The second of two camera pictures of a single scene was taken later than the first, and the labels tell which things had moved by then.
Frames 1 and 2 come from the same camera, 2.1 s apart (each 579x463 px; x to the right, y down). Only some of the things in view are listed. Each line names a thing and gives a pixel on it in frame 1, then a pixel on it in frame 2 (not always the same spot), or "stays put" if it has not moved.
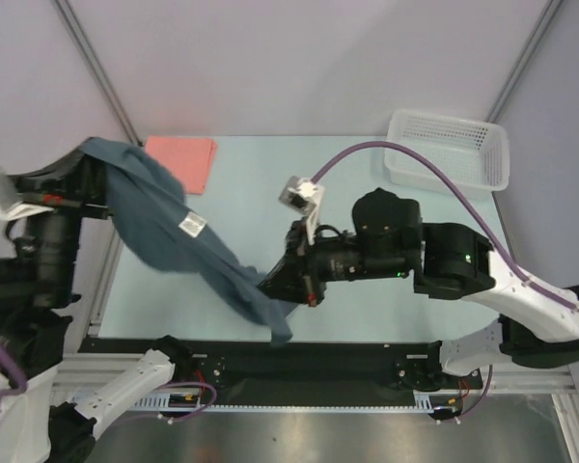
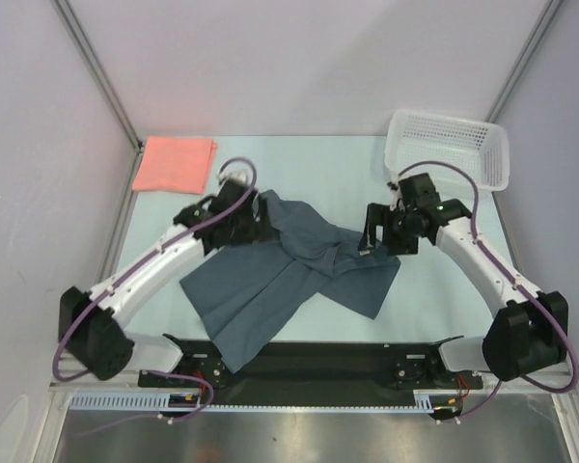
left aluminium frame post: x=77 y=32 stays put
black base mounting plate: x=268 y=374 stays put
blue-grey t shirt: x=152 y=212 to x=254 y=298
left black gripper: x=68 y=185 to x=259 y=231
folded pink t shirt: x=191 y=158 stays put
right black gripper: x=300 y=263 to x=376 y=224
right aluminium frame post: x=492 y=113 stays put
